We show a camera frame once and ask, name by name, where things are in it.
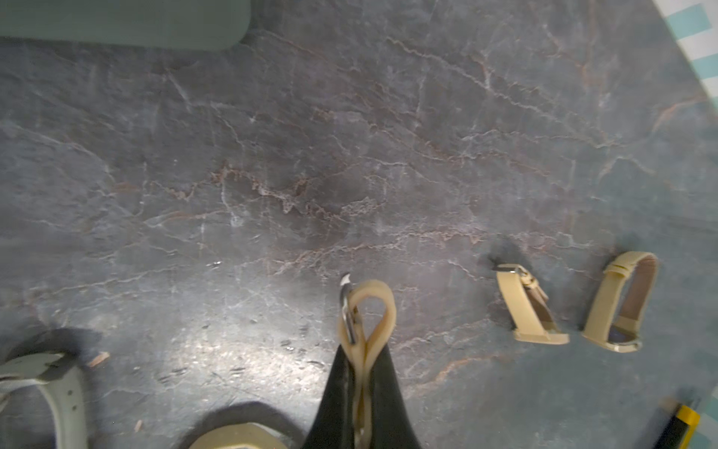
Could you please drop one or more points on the cream square dial watch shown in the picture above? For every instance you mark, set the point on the cream square dial watch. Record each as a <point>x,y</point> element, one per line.
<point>618,308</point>

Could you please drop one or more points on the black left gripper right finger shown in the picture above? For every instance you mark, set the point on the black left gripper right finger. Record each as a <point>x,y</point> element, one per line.
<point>391,427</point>

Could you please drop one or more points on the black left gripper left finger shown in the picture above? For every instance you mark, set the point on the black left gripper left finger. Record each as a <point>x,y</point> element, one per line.
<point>333,426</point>

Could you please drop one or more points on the translucent green storage box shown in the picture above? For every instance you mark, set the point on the translucent green storage box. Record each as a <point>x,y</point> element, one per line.
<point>178,25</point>

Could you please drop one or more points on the cream watch front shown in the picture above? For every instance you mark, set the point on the cream watch front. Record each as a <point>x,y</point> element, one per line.
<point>59,379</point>

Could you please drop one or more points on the yellow black utility knife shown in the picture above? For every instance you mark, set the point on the yellow black utility knife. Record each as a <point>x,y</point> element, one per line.
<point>680,429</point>

